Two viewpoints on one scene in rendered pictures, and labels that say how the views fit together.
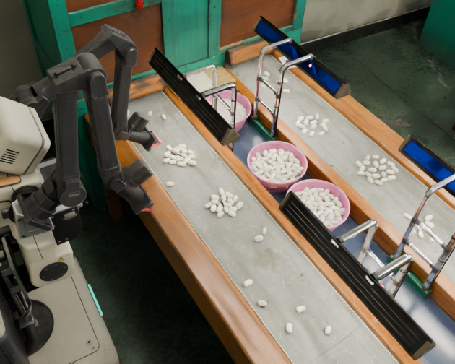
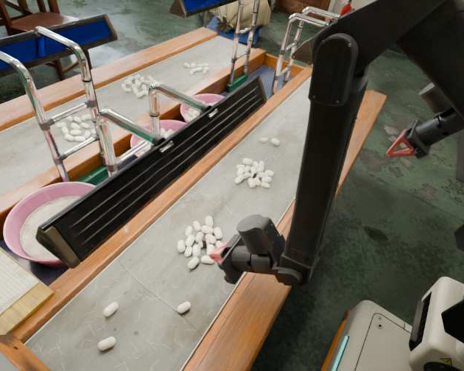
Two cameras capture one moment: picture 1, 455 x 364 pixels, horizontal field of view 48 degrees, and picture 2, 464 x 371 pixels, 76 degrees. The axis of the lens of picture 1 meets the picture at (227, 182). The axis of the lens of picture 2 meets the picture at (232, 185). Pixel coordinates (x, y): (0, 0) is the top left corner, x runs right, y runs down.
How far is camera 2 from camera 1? 2.13 m
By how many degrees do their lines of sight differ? 74
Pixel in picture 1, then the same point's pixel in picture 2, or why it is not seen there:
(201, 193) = (251, 198)
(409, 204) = (175, 73)
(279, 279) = (300, 127)
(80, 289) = not seen: outside the picture
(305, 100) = (20, 140)
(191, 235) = not seen: hidden behind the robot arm
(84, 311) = (362, 353)
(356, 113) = (52, 95)
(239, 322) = (356, 135)
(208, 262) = not seen: hidden behind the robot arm
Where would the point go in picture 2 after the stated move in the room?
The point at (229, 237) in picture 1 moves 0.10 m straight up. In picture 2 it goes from (287, 162) to (294, 141)
